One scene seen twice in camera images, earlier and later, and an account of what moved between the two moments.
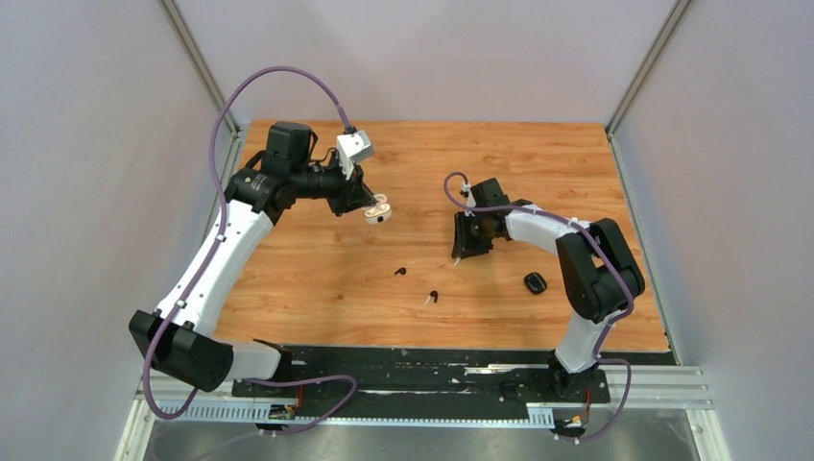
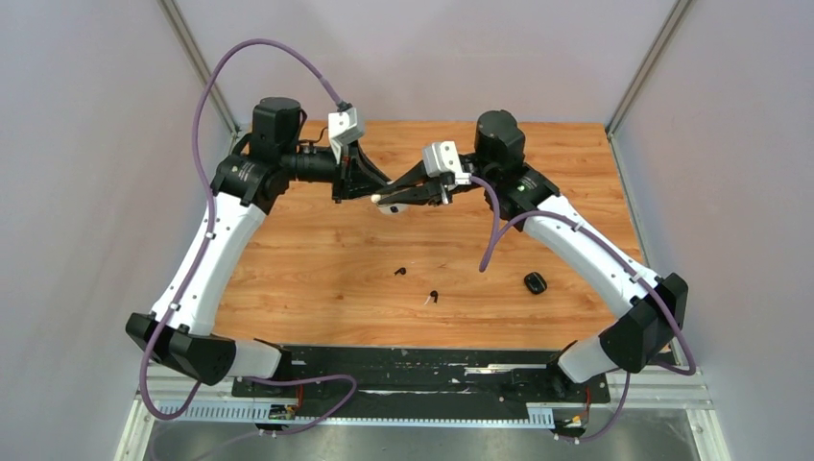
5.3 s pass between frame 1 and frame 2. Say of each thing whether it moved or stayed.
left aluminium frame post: stayed
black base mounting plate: stayed
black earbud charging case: stayed
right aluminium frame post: stayed
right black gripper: moved
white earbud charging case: moved
